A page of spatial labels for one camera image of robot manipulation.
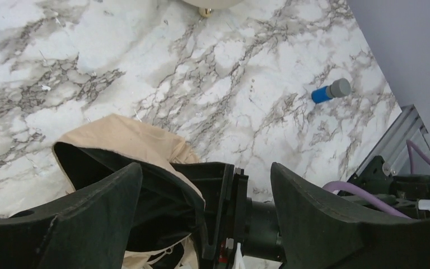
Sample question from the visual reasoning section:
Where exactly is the small blue capped bottle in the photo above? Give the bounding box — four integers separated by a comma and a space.
311, 78, 352, 104

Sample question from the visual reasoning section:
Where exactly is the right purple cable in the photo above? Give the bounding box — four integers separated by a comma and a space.
321, 139, 430, 220

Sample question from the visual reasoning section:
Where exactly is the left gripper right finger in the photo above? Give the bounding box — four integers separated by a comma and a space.
270, 163, 430, 268

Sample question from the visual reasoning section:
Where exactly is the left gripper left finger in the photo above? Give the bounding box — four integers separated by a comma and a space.
0, 163, 142, 268

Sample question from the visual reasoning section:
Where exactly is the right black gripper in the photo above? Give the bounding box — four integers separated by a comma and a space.
173, 162, 248, 268

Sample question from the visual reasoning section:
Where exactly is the cream cylindrical umbrella stand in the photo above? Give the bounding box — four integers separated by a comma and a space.
183, 0, 243, 18

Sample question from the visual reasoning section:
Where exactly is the beige folding umbrella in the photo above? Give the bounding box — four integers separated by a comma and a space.
52, 114, 205, 268

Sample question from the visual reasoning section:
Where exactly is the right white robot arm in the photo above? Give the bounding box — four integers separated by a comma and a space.
175, 156, 430, 268

